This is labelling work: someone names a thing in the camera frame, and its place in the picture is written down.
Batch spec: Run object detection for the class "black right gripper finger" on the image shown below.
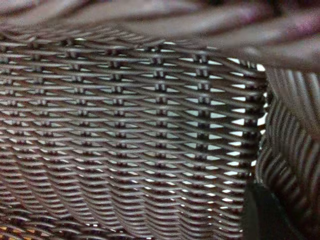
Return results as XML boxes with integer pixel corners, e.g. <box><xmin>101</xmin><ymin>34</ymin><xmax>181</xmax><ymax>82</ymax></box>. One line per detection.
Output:
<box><xmin>239</xmin><ymin>182</ymin><xmax>302</xmax><ymax>240</ymax></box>

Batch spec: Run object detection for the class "dark brown wicker basket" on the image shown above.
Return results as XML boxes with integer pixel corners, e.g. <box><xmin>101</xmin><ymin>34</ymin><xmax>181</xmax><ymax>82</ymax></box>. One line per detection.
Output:
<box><xmin>0</xmin><ymin>0</ymin><xmax>320</xmax><ymax>240</ymax></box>

